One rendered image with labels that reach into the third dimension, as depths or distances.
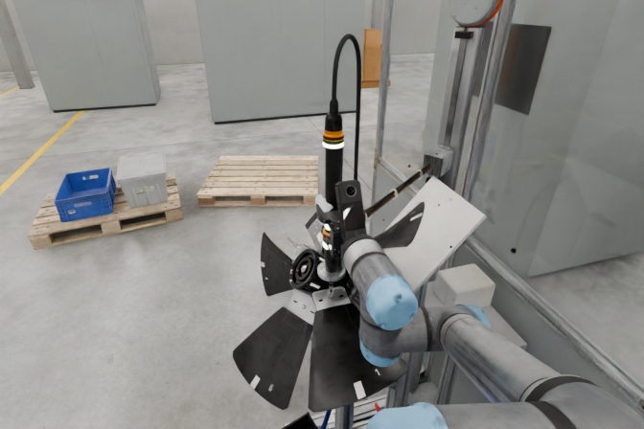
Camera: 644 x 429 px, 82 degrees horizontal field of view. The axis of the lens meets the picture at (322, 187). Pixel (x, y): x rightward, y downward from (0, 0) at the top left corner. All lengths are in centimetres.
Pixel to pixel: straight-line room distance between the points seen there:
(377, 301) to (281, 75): 587
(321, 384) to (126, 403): 167
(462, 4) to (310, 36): 512
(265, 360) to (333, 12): 580
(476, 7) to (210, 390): 215
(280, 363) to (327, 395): 27
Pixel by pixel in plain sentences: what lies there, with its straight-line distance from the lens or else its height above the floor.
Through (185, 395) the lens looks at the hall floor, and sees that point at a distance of 237.
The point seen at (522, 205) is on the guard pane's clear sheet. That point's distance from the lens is 140.
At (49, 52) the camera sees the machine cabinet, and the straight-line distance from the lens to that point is 815.
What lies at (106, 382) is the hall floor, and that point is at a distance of 258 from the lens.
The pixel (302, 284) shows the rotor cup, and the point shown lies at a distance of 101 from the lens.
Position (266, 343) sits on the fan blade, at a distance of 113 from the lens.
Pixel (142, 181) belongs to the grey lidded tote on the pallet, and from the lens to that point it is 368.
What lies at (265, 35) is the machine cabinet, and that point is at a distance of 621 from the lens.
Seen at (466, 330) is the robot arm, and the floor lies 146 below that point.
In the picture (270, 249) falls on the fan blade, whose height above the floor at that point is 113.
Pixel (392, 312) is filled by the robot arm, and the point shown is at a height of 146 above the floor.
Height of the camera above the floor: 189
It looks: 27 degrees down
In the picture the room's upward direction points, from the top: straight up
